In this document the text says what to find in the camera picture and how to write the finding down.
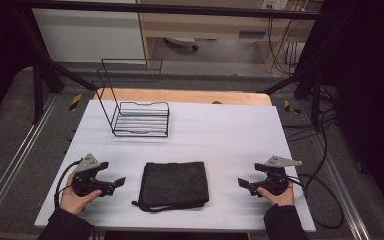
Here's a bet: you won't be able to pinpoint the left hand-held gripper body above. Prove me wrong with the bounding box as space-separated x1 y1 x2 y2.
71 153 115 198

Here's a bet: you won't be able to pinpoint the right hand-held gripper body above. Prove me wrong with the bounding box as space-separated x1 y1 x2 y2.
254 155 303 197

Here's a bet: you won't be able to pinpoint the dark grey towel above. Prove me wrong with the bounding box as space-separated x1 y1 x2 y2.
131 161 211 213

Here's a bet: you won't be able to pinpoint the black wire rack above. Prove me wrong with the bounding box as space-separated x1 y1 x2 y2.
96 58 171 139

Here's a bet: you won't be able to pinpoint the person's right hand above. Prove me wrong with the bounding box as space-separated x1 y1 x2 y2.
256 181 296 207

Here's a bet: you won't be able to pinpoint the person's left hand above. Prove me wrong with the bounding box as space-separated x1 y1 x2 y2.
59 172 103 216

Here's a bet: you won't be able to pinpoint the white table board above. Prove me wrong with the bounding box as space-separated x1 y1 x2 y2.
34 99 317 234

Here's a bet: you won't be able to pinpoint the wooden table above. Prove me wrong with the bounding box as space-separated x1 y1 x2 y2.
93 87 274 107

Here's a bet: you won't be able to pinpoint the white cabinet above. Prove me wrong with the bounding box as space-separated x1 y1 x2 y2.
31 7 147 65

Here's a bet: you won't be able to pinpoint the white chair base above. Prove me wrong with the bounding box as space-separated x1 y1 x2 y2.
163 36 200 52

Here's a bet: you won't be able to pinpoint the light wooden desk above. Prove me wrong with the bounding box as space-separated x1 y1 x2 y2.
135 0 325 78

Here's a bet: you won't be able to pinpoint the white power strip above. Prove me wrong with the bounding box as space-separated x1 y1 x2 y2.
260 0 290 11

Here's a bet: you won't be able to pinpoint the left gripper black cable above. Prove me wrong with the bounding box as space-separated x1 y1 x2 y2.
53 159 83 210

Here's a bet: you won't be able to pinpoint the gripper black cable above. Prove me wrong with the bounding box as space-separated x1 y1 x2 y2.
53 159 83 210
288 113 345 230

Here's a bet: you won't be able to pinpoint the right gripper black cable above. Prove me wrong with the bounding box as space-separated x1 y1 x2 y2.
288 113 345 230

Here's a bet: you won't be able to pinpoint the aluminium rail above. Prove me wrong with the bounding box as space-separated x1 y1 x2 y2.
0 94 60 228
308 131 372 240

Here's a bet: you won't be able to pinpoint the black floor cables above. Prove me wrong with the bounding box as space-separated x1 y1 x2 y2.
281 84 341 143

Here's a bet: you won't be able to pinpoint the hanging cables bundle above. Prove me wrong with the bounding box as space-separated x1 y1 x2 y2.
266 17 307 77

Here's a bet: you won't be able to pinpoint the black metal frame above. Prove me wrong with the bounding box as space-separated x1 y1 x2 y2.
11 0 334 128

